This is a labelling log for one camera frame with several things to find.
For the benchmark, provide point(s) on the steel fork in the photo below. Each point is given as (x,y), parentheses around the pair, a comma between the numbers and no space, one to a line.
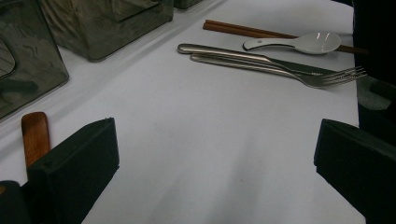
(314,81)

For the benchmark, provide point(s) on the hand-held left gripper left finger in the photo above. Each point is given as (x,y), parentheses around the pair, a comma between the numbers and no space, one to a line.
(74,174)

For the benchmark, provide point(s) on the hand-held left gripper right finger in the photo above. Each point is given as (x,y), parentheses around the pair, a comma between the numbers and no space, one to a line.
(358,174)

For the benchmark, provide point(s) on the brown wooden chopstick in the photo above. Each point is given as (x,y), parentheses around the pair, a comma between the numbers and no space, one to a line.
(233,30)
(236,27)

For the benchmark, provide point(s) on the smoky clear plastic bin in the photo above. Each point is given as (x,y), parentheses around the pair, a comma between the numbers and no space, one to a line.
(31,56)
(185,3)
(102,40)

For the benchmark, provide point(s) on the steel table knife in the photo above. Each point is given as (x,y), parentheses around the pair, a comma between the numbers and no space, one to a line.
(224,53)

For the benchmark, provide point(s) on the white ceramic spoon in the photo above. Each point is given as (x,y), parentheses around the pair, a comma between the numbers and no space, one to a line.
(317,43)

